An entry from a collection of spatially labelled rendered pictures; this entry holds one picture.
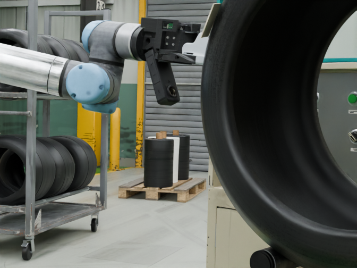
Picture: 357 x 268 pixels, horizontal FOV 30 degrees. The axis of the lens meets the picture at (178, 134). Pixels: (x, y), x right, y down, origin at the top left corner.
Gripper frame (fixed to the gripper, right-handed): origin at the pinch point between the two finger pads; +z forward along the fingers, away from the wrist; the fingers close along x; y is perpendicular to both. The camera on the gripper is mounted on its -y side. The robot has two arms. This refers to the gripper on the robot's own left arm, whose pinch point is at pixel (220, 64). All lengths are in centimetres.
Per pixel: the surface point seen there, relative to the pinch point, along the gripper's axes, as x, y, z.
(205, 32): -10.9, 5.2, 4.1
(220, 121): -12.1, -8.8, 10.5
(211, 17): -10.8, 7.7, 4.9
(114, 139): 647, -156, -672
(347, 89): 66, -4, -6
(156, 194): 463, -167, -411
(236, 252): 61, -55, -31
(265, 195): -11.7, -18.8, 20.5
